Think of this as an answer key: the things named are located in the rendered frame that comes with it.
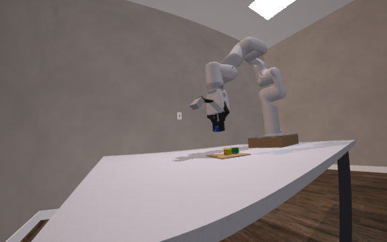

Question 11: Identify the green die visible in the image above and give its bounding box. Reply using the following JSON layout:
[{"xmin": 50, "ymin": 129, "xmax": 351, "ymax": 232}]
[{"xmin": 231, "ymin": 148, "xmax": 239, "ymax": 154}]

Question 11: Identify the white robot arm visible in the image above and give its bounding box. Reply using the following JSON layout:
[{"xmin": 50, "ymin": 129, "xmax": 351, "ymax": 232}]
[{"xmin": 190, "ymin": 37, "xmax": 286, "ymax": 136}]

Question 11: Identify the yellow die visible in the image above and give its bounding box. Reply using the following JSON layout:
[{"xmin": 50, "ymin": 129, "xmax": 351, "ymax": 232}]
[{"xmin": 224, "ymin": 148, "xmax": 232, "ymax": 155}]

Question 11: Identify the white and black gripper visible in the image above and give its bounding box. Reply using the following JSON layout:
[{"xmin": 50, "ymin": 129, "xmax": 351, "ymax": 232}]
[{"xmin": 207, "ymin": 88, "xmax": 230, "ymax": 132}]

